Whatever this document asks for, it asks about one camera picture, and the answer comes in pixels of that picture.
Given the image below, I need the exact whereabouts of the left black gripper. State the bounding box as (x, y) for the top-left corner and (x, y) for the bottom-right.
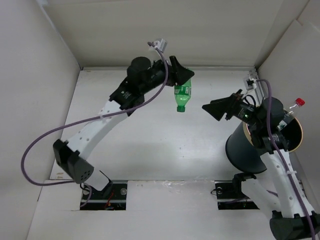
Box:
(141, 56), (194, 95)

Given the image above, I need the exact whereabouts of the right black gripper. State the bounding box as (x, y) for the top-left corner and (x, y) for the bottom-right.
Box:
(202, 88), (264, 130)

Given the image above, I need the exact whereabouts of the green plastic bottle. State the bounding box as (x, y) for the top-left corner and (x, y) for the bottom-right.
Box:
(174, 79), (192, 113)

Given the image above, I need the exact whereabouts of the clear bottle red label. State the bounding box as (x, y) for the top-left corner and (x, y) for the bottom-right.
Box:
(277, 97), (305, 131)

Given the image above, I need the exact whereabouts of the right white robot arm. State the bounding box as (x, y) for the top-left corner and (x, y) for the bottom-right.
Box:
(202, 91), (320, 240)

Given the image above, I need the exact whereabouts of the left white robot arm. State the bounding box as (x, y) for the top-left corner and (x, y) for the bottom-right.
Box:
(53, 55), (195, 199)

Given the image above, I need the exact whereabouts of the dark bin with gold rim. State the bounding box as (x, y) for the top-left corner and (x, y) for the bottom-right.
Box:
(225, 118), (303, 174)

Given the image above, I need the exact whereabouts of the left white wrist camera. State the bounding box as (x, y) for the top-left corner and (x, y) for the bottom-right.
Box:
(147, 38), (168, 54)

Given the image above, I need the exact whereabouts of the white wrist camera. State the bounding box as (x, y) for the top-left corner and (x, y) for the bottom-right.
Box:
(147, 38), (168, 54)
(243, 76), (257, 95)

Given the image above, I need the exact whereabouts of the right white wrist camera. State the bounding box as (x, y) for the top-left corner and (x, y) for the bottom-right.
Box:
(243, 76), (257, 95)

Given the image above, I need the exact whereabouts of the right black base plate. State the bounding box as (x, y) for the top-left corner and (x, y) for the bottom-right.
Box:
(211, 180), (259, 211)

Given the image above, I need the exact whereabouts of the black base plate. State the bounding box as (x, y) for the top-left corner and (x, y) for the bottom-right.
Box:
(211, 180), (259, 211)
(79, 180), (128, 211)

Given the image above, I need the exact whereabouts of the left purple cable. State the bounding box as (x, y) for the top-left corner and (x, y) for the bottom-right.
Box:
(21, 41), (169, 208)

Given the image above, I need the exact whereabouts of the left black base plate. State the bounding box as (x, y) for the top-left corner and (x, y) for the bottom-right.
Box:
(79, 180), (128, 211)

